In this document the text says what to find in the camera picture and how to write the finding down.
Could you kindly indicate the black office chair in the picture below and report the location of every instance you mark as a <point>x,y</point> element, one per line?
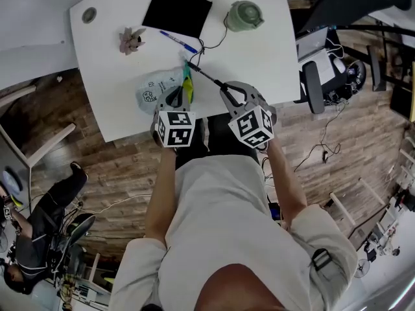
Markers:
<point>337,5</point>

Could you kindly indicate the person's left forearm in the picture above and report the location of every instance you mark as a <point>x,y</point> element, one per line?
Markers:
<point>159,199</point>

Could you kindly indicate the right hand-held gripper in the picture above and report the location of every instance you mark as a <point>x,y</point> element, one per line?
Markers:
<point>253,125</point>

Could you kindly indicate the black box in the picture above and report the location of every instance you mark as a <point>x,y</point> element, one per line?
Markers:
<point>401,102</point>

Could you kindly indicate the grey laptop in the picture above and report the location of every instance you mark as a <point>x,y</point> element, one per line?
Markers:
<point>311,42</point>

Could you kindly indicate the small pink succulent plant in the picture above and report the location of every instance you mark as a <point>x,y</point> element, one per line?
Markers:
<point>129,41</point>

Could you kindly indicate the person's black trousers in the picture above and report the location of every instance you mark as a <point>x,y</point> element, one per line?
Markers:
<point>223,134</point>

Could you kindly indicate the clear plastic pencil pouch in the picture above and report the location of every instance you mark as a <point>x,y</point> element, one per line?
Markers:
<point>152,86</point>

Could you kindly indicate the yellow banana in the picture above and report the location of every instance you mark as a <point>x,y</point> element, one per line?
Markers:
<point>17,201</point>

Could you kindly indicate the white computer mouse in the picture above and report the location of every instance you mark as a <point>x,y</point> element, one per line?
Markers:
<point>339,65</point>

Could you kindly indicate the yellow table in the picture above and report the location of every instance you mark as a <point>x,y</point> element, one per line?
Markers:
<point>412,92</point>

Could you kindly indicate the person's white shirt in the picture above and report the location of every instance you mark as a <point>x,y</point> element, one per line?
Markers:
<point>227,212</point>

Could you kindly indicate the blue plate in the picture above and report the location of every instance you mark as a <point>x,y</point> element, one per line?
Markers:
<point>12,181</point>

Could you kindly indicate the person's chin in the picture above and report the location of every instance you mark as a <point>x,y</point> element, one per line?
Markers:
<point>240,290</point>

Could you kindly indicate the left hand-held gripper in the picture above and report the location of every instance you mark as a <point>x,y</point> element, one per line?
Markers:
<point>175,128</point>

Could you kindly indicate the black equipment bundle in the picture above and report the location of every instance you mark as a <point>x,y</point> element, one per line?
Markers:
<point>358,73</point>

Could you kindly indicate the blue pen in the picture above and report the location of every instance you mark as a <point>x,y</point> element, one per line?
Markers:
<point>176,41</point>

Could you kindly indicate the black pen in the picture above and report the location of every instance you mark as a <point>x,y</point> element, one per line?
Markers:
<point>204,74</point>

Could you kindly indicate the whiteboard on black stand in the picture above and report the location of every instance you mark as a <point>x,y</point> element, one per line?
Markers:
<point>376,70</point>

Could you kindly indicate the person's right forearm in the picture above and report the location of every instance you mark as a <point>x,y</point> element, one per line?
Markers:
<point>285,186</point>

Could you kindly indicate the green lidded bottle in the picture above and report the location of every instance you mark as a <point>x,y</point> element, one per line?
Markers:
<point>244,15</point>

